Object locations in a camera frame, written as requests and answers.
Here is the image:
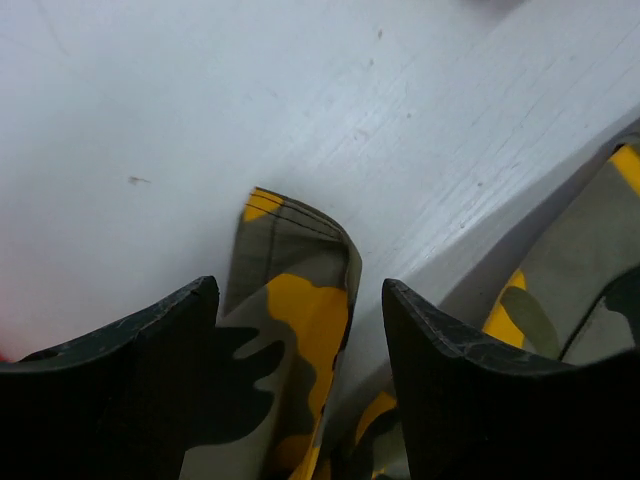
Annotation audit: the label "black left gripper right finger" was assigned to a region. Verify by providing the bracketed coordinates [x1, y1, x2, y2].
[382, 279, 639, 479]

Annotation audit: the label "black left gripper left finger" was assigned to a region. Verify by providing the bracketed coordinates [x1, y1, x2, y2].
[1, 276, 219, 479]

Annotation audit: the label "camouflage yellow green trousers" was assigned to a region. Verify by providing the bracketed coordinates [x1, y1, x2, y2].
[180, 139, 639, 479]

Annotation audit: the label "red plastic bin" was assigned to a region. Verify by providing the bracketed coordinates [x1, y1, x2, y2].
[0, 343, 14, 363]

